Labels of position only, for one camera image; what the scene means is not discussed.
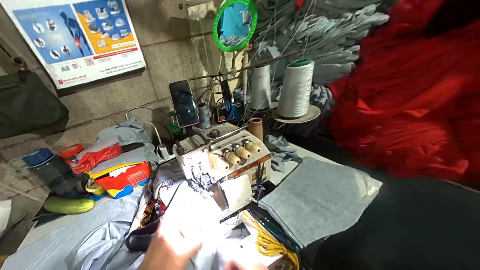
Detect person's right hand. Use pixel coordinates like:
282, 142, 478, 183
225, 259, 269, 270

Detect person's left hand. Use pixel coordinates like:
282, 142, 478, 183
138, 212, 203, 270

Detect white printed fabric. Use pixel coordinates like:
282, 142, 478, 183
153, 169, 228, 270

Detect black fabric band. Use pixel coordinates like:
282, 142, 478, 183
125, 220, 160, 252

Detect dark green folded strip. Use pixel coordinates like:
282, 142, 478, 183
252, 202, 303, 253

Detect red blue yellow packet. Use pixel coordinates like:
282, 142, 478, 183
87, 161, 152, 199

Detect white power plug adapter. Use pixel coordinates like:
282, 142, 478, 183
155, 144, 175, 163

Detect yellow tape roll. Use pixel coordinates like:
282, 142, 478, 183
85, 179, 107, 197

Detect light gray fabric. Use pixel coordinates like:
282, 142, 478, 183
0, 184, 154, 270

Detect overlock sewing machine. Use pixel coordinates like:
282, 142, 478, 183
173, 122, 272, 222

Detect crumpled gray cloth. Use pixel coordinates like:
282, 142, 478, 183
82, 115, 161, 177

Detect red plastic bag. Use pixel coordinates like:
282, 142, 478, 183
73, 143, 123, 175

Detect green plastic bottle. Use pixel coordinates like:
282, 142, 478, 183
168, 110, 183, 136

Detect green cucumber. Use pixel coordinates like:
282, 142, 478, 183
43, 197, 96, 215

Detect gray fabric panels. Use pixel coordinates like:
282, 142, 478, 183
257, 156, 384, 249

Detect small gray thread spool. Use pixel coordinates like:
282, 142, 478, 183
197, 103, 212, 130

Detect red lidded jar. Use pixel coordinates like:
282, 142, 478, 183
59, 143, 85, 169

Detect smartphone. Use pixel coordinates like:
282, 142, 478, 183
168, 79, 200, 128

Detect gray fabric scraps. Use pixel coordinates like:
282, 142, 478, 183
264, 134, 303, 173

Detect black flat sheet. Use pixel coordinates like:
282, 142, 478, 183
32, 192, 72, 228

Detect transparent dark water bottle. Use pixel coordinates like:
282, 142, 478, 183
9, 148, 86, 200

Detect brown empty thread cone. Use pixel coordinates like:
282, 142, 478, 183
247, 118, 264, 142

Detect slim white thread cone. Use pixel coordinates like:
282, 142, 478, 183
249, 64, 272, 110

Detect white paper sheet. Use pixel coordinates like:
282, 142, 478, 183
0, 199, 13, 238

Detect metal thread stand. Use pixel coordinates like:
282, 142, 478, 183
188, 49, 322, 124

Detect dark cloth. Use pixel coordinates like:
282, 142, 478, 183
300, 135, 480, 270

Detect dark green bag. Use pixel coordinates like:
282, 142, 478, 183
0, 71, 70, 140

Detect large white thread cone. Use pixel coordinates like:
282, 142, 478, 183
277, 59, 315, 120

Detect green framed round mirror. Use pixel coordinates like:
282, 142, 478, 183
213, 0, 258, 53

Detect pile of red garments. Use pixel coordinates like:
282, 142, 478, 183
328, 0, 480, 185

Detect stack of gray garments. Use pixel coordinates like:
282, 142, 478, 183
250, 0, 391, 86

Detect yellow cord bundle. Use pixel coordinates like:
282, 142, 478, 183
239, 210, 300, 270

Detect white cable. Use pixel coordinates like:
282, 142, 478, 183
125, 106, 169, 147

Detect black box with blue wires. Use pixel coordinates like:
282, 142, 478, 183
214, 98, 245, 125

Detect black cable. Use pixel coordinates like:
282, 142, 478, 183
210, 73, 234, 107

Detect wall calendar poster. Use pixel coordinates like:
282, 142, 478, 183
4, 0, 147, 91

